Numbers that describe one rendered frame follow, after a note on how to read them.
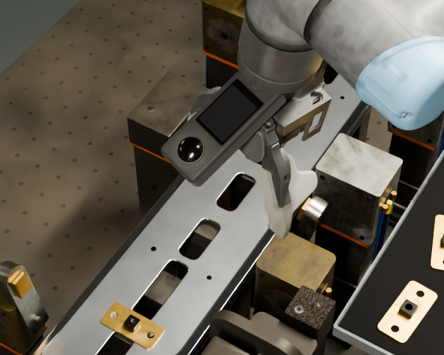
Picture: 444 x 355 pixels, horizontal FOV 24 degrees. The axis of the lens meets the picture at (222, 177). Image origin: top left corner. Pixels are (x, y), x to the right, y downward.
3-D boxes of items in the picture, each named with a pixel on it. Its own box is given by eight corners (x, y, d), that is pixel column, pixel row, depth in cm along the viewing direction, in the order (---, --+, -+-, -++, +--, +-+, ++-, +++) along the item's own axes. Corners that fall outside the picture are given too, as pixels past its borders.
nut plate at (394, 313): (411, 280, 125) (412, 275, 124) (438, 296, 124) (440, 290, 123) (375, 328, 121) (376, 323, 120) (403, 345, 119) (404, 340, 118)
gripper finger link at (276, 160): (301, 205, 97) (280, 123, 93) (290, 213, 96) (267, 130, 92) (270, 193, 100) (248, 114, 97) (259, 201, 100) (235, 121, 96)
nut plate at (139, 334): (99, 322, 140) (98, 317, 139) (115, 301, 142) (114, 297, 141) (150, 351, 137) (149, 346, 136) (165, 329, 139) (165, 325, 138)
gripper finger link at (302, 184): (336, 221, 102) (315, 140, 98) (292, 251, 99) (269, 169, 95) (315, 213, 104) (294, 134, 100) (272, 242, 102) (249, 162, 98)
